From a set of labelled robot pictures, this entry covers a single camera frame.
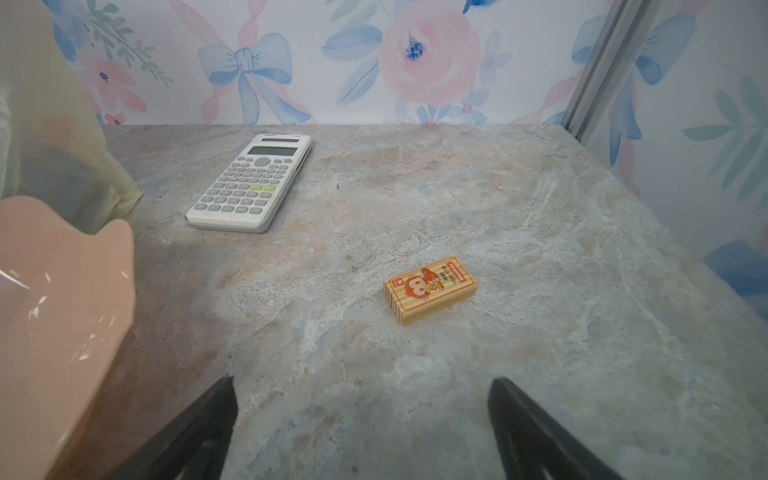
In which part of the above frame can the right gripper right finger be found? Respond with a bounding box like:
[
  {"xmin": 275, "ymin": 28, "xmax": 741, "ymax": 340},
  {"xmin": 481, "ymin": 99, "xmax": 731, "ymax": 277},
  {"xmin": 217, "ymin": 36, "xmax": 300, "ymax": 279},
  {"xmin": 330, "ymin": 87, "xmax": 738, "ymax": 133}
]
[{"xmin": 487, "ymin": 377, "xmax": 622, "ymax": 480}]

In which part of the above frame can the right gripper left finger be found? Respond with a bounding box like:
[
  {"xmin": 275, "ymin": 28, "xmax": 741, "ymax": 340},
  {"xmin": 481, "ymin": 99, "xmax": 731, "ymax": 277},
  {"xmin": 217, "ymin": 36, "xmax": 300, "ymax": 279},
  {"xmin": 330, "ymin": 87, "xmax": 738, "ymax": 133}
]
[{"xmin": 106, "ymin": 376, "xmax": 238, "ymax": 479}]

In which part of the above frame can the pink wavy fruit plate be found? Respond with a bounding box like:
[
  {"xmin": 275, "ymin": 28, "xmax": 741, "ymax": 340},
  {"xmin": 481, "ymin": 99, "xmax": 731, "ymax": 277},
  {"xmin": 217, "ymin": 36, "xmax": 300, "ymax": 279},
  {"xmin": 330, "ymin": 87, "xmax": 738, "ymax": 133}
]
[{"xmin": 1, "ymin": 196, "xmax": 136, "ymax": 479}]

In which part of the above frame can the small brown biscuit toy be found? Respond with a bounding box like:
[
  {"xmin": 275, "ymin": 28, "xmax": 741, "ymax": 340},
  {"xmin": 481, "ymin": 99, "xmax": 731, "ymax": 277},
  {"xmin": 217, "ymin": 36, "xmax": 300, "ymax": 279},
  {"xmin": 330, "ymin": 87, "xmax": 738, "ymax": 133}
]
[{"xmin": 384, "ymin": 256, "xmax": 478, "ymax": 326}]

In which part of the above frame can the white calculator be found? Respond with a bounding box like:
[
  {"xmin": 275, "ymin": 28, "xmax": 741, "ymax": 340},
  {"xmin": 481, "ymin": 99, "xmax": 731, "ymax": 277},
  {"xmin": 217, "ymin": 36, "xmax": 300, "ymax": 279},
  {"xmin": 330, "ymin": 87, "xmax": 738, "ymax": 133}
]
[{"xmin": 185, "ymin": 134, "xmax": 313, "ymax": 234}]

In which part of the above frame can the right metal corner post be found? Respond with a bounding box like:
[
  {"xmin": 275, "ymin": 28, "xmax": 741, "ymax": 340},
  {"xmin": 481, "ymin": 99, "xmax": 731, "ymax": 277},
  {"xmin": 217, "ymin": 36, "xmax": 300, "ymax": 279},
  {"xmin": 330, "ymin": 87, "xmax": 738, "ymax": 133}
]
[{"xmin": 561, "ymin": 0, "xmax": 663, "ymax": 143}]

